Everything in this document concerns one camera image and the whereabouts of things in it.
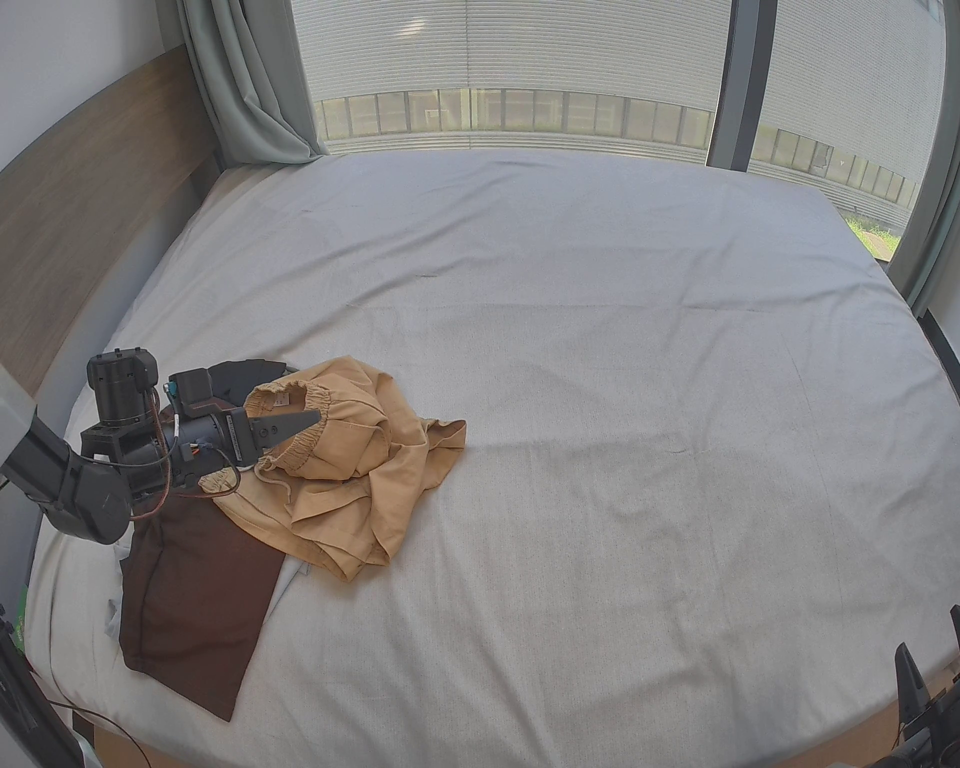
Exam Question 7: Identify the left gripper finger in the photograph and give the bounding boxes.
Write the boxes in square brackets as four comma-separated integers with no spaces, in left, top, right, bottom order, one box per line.
[251,408,325,457]

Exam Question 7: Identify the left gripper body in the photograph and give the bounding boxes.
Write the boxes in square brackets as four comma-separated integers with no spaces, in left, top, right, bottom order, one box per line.
[174,408,261,489]

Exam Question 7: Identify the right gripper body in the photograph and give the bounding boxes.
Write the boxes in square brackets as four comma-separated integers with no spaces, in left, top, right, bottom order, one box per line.
[902,691,960,751]

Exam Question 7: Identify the tan shorts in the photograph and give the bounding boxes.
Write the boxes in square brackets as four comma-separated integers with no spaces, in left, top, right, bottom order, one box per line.
[213,358,468,582]

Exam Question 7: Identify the black garment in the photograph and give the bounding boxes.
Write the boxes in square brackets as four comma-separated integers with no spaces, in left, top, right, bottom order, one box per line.
[206,360,301,410]

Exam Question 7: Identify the white garment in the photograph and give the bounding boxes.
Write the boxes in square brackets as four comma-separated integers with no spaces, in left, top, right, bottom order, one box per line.
[105,540,312,639]

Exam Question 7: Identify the brown garment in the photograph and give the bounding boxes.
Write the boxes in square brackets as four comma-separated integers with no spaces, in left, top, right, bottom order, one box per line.
[118,491,288,723]

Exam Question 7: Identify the bed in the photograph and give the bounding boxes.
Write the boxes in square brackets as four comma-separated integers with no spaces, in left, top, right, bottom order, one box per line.
[0,45,960,768]

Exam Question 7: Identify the grey-green curtain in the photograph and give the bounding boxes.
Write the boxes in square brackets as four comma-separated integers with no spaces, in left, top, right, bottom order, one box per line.
[178,0,327,168]
[887,0,960,320]

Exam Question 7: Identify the window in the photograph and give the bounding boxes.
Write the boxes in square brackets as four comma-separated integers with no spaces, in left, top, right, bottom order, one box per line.
[288,0,948,264]

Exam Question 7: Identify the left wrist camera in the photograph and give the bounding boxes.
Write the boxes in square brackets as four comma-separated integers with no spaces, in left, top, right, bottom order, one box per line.
[167,367,226,423]

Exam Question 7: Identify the black cable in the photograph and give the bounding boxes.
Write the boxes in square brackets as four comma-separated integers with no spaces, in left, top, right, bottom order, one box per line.
[43,660,151,768]

